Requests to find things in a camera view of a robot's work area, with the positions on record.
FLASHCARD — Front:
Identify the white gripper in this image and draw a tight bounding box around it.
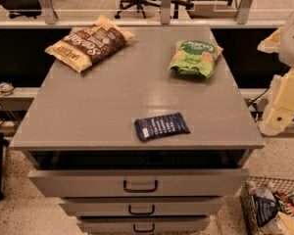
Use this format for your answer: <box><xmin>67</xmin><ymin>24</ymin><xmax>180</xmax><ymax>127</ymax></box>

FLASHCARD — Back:
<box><xmin>257</xmin><ymin>11</ymin><xmax>294</xmax><ymax>136</ymax></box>

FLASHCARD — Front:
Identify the brown sea salt chip bag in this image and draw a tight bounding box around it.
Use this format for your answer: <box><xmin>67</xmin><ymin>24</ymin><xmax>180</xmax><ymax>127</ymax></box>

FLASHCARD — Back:
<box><xmin>45</xmin><ymin>15</ymin><xmax>135</xmax><ymax>73</ymax></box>

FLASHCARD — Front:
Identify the green snack bag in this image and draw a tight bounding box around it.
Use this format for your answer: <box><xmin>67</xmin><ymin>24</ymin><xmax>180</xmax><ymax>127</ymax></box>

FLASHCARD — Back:
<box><xmin>169</xmin><ymin>40</ymin><xmax>223</xmax><ymax>78</ymax></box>

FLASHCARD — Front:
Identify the blue rxbar blueberry bar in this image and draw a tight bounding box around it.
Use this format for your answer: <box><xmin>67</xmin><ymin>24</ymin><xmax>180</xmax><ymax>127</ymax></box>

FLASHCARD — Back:
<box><xmin>134</xmin><ymin>113</ymin><xmax>190</xmax><ymax>141</ymax></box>

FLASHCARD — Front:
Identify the red snack bag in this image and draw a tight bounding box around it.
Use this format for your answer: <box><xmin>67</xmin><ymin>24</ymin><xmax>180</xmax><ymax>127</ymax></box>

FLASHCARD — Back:
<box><xmin>273</xmin><ymin>191</ymin><xmax>294</xmax><ymax>217</ymax></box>

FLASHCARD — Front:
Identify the dark blue snack bag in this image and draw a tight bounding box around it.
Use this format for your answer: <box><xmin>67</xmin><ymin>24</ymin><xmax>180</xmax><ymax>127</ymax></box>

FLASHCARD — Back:
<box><xmin>254</xmin><ymin>197</ymin><xmax>279</xmax><ymax>226</ymax></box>

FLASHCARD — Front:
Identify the yellow snack bag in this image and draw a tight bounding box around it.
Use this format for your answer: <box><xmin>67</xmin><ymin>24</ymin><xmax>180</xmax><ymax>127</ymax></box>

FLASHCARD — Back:
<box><xmin>278</xmin><ymin>212</ymin><xmax>294</xmax><ymax>235</ymax></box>

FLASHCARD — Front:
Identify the top grey drawer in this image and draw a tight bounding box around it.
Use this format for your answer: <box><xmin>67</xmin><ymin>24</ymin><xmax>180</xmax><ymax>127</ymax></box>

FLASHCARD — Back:
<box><xmin>28</xmin><ymin>169</ymin><xmax>249</xmax><ymax>198</ymax></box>

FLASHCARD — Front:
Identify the grey drawer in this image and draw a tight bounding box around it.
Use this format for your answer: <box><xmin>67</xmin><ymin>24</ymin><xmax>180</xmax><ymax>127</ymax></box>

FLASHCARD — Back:
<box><xmin>60</xmin><ymin>197</ymin><xmax>223</xmax><ymax>217</ymax></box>
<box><xmin>76</xmin><ymin>216</ymin><xmax>210</xmax><ymax>234</ymax></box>
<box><xmin>28</xmin><ymin>169</ymin><xmax>249</xmax><ymax>198</ymax></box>

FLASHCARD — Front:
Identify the black office chair centre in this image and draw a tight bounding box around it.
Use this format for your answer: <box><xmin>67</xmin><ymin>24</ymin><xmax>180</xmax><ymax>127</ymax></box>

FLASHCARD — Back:
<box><xmin>115</xmin><ymin>0</ymin><xmax>194</xmax><ymax>24</ymax></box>

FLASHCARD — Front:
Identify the middle grey drawer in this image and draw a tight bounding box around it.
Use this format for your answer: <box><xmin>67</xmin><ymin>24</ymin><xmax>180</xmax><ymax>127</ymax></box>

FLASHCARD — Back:
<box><xmin>60</xmin><ymin>197</ymin><xmax>223</xmax><ymax>217</ymax></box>

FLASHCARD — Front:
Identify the bottom grey drawer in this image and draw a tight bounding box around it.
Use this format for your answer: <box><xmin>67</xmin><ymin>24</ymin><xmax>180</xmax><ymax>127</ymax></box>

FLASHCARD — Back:
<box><xmin>76</xmin><ymin>216</ymin><xmax>210</xmax><ymax>234</ymax></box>

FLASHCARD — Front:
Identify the wire basket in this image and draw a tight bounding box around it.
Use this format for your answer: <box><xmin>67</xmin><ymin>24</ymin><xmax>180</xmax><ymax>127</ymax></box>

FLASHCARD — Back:
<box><xmin>239</xmin><ymin>176</ymin><xmax>294</xmax><ymax>235</ymax></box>

